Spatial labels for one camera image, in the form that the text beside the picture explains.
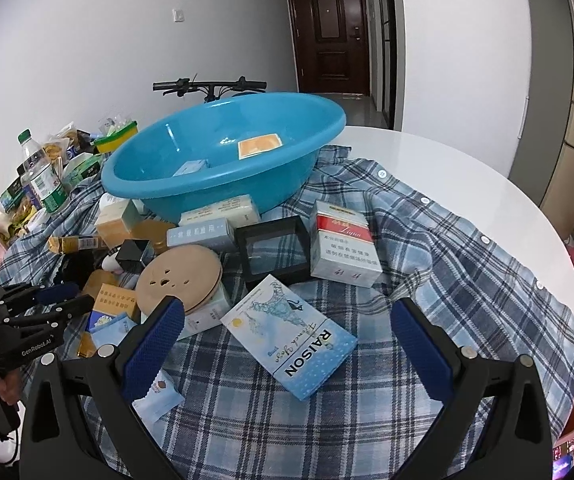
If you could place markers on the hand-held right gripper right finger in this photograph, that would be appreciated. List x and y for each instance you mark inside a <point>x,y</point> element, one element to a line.
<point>423,355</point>

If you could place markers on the cream long box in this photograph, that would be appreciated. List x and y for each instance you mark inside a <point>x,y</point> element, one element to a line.
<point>222,209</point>

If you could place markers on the black bicycle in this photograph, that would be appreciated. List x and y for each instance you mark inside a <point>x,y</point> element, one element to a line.
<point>212,91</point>

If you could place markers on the yellow printed box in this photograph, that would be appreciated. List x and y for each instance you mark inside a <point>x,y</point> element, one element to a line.
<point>112,300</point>

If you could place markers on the white wall switch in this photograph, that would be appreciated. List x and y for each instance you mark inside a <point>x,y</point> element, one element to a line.
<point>178,15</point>

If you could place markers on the dark framed sliding door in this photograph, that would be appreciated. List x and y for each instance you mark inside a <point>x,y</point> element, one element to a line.
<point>387,35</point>

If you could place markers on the small black box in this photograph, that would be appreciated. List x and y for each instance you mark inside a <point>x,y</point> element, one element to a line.
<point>132,257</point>

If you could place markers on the white desktop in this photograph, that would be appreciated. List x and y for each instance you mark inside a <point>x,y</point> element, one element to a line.
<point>467,185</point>

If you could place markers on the cream and orange tall box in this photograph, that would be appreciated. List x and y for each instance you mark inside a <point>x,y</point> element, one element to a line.
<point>112,230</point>

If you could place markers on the clear bottle green label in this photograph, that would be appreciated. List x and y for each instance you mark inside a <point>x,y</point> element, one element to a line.
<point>44,185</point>

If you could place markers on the orange-faced cream box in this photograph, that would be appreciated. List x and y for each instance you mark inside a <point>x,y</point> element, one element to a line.
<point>259,146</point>

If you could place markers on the grey-blue small box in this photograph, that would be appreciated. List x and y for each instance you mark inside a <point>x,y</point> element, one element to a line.
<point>199,232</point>

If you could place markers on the black fabric item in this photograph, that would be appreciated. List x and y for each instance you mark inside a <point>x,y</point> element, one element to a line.
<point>74,267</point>

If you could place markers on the light blue long carton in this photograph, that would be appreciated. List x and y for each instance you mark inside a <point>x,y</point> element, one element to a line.
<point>287,340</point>

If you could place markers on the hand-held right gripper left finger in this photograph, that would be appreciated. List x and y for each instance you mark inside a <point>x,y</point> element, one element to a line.
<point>157,350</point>

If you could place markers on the black frame display box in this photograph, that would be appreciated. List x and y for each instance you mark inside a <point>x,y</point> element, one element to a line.
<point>273,252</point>

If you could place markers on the red and white cigarette pack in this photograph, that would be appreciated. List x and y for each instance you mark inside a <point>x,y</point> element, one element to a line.
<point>342,250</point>

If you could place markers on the dark brown door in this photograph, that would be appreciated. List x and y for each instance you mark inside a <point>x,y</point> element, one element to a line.
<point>329,35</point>

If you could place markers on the blue plastic basin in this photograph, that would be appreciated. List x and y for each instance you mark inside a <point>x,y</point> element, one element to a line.
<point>287,120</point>

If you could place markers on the white small box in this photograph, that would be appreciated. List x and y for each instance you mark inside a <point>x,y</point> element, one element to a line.
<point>209,312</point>

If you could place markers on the blue plaid shirt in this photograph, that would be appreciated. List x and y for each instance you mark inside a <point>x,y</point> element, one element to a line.
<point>417,310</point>

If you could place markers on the pile of snack packets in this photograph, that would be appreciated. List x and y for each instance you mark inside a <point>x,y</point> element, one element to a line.
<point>79,167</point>

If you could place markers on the yellow green sponge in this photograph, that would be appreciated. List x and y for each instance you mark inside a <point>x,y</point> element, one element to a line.
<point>117,140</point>

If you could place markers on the amber glass bottle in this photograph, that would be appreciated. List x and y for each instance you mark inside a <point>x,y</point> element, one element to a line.
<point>77,244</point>

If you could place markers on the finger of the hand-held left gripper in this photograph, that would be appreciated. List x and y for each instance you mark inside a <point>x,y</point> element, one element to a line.
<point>67,307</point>
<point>59,291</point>

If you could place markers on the round tan cardboard reel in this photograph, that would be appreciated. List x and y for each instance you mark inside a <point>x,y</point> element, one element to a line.
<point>177,275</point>

